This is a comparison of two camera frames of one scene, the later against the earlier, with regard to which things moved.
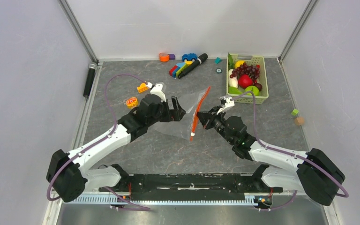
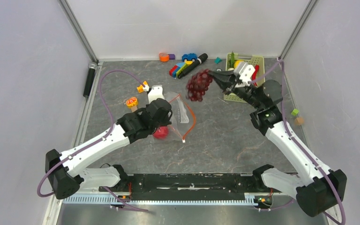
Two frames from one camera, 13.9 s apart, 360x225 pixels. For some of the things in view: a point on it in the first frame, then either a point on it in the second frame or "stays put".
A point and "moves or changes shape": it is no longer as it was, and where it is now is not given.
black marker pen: [195, 63] stays put
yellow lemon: [238, 63] stays put
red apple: [244, 80] -> [161, 132]
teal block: [217, 60] stays put
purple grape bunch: [253, 71] -> [198, 84]
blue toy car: [191, 56] stays put
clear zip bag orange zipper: [184, 127] moves or changes shape
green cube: [295, 112] stays put
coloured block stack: [178, 67] stays put
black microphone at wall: [92, 66] stays put
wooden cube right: [299, 121] stays put
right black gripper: [204, 116] -> [225, 80]
